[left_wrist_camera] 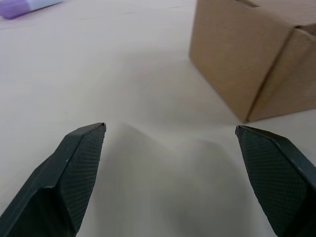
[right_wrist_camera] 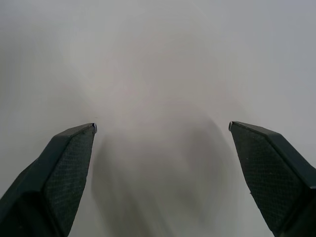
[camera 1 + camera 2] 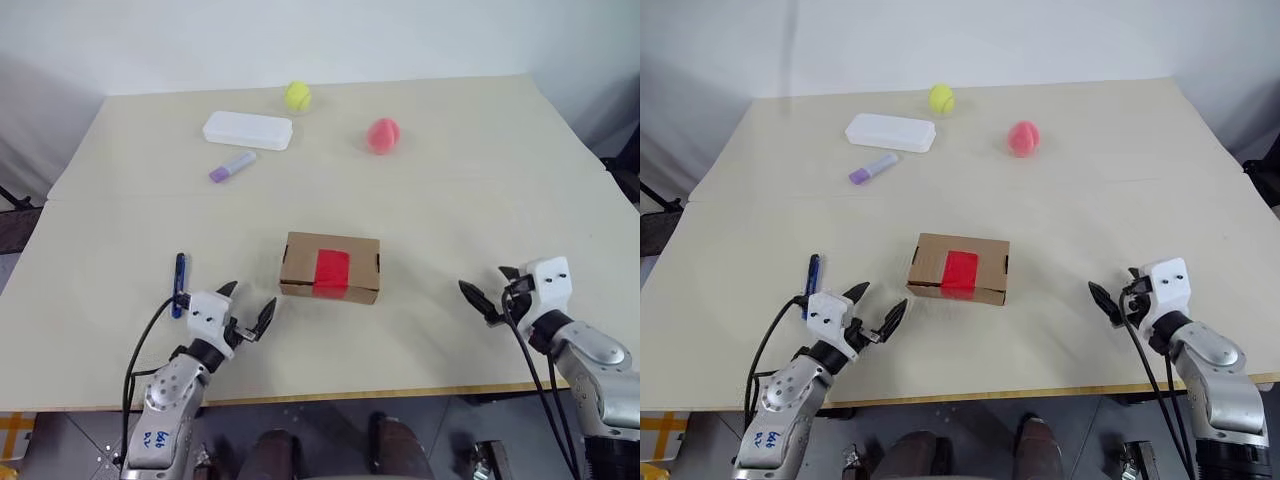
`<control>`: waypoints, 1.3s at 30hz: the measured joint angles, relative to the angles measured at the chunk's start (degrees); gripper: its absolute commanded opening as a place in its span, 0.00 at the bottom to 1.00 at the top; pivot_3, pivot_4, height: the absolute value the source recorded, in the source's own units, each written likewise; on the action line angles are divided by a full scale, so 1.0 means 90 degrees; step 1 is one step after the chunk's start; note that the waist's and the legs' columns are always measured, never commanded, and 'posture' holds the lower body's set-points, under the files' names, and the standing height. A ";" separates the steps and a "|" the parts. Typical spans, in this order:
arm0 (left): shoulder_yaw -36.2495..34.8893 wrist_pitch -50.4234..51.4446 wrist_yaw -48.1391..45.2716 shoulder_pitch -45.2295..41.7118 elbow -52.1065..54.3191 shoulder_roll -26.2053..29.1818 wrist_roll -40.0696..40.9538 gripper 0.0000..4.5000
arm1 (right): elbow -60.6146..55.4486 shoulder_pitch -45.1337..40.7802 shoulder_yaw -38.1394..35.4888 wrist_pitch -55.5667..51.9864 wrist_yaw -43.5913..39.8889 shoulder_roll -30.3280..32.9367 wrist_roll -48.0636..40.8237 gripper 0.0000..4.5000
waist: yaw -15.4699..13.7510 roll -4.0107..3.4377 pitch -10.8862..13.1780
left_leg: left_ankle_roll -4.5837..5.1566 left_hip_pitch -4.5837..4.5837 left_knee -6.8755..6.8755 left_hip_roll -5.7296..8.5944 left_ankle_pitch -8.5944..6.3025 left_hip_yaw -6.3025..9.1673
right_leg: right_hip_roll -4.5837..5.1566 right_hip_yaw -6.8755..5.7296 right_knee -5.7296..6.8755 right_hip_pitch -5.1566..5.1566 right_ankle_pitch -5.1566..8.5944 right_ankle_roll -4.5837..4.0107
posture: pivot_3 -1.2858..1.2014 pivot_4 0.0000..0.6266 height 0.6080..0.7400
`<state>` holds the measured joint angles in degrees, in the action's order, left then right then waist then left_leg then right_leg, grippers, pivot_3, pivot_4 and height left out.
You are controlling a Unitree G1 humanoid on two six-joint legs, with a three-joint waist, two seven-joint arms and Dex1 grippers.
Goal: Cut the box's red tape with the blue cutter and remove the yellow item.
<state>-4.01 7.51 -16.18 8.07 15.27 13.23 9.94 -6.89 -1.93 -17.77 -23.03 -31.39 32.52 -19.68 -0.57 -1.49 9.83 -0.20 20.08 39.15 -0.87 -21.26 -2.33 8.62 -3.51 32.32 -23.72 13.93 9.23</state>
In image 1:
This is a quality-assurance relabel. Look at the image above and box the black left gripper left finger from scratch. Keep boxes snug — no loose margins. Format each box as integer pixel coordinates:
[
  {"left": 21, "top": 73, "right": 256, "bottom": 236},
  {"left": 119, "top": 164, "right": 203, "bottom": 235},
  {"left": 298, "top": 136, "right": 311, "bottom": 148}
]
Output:
[{"left": 0, "top": 122, "right": 107, "bottom": 237}]

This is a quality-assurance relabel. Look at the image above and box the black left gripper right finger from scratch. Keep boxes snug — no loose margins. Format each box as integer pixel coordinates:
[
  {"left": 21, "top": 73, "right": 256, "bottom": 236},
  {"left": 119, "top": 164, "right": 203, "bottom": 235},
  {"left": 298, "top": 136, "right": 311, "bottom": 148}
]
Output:
[{"left": 235, "top": 125, "right": 316, "bottom": 237}]

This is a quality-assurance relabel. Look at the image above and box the brown cardboard box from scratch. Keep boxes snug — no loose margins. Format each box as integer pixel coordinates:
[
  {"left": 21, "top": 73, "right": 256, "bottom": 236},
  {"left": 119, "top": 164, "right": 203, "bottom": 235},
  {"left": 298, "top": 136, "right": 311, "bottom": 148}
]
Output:
[{"left": 189, "top": 0, "right": 316, "bottom": 123}]

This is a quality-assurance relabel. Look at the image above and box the purple highlighter pen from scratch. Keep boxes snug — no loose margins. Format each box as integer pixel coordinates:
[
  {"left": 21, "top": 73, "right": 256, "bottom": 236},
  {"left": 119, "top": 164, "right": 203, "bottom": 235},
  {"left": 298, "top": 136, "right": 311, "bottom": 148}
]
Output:
[{"left": 0, "top": 0, "right": 64, "bottom": 20}]

